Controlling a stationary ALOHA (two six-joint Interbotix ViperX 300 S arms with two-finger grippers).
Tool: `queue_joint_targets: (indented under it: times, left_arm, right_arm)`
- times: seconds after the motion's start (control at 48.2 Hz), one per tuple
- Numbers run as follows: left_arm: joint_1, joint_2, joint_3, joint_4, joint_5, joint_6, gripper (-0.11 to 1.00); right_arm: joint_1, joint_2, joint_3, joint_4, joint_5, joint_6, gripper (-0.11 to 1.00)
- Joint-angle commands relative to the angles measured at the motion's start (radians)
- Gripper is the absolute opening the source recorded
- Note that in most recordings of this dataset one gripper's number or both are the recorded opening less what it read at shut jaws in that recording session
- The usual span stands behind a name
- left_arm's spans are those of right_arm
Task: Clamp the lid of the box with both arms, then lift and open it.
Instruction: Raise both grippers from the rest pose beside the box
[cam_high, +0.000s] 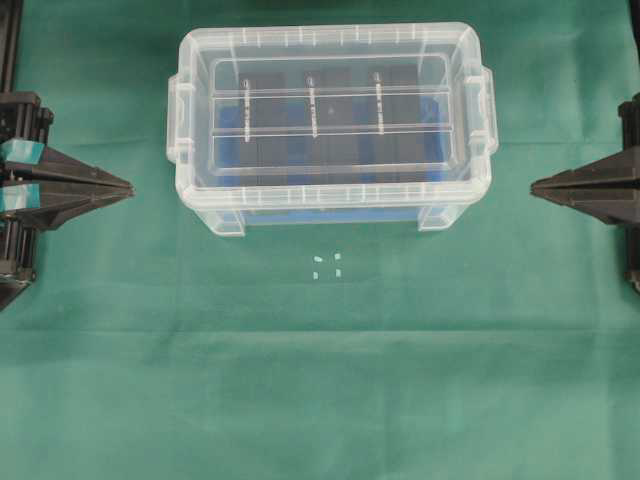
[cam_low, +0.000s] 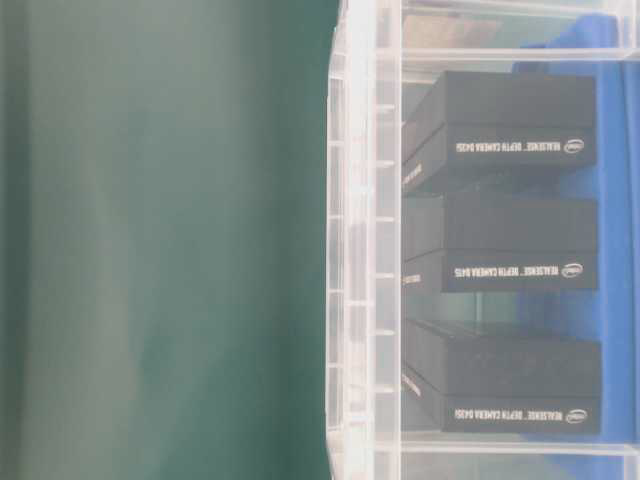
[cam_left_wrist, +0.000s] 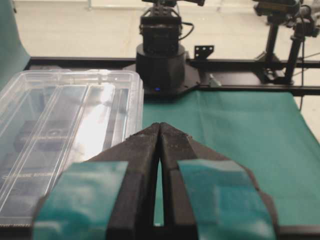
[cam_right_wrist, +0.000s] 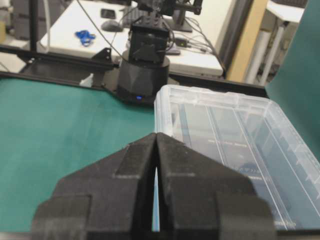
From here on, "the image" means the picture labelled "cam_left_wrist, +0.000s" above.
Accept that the clear plastic box lid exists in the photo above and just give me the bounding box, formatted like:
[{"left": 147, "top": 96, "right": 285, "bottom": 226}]
[{"left": 0, "top": 69, "right": 144, "bottom": 228}]

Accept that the black camera stand rig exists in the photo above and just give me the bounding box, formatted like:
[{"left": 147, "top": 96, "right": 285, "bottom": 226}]
[{"left": 253, "top": 0, "right": 320, "bottom": 85}]

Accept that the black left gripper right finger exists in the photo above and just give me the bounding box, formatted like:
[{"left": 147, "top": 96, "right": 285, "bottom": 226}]
[{"left": 159, "top": 122, "right": 278, "bottom": 240}]

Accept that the green table cloth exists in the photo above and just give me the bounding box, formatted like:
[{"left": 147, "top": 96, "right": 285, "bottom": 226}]
[{"left": 0, "top": 0, "right": 320, "bottom": 227}]

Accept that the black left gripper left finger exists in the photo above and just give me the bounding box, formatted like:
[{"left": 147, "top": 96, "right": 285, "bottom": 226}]
[{"left": 32, "top": 123, "right": 160, "bottom": 240}]

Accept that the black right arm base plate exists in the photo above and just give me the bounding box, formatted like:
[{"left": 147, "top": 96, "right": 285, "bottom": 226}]
[{"left": 123, "top": 44, "right": 201, "bottom": 99}]

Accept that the black metal corner bracket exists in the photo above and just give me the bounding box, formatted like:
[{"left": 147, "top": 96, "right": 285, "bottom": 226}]
[{"left": 194, "top": 45, "right": 215, "bottom": 60}]

